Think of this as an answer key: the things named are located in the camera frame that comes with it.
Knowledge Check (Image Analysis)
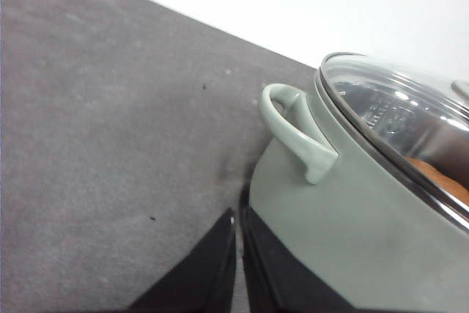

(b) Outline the green electric steamer pot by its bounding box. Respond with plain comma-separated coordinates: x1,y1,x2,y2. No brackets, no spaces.
250,78,469,313

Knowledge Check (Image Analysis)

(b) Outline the grey table mat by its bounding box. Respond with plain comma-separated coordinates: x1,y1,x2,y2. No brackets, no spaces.
0,0,316,313

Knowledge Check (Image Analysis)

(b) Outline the glass steamer lid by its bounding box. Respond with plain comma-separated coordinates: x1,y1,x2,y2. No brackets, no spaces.
318,53,469,229

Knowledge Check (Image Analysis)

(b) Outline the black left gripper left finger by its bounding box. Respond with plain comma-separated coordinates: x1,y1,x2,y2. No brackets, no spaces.
128,208,237,313

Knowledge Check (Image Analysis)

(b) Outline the brown potato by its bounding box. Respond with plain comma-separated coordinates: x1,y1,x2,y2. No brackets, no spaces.
407,157,469,205

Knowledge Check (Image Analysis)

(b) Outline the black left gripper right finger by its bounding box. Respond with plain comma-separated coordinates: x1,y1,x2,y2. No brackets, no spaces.
240,206,361,313

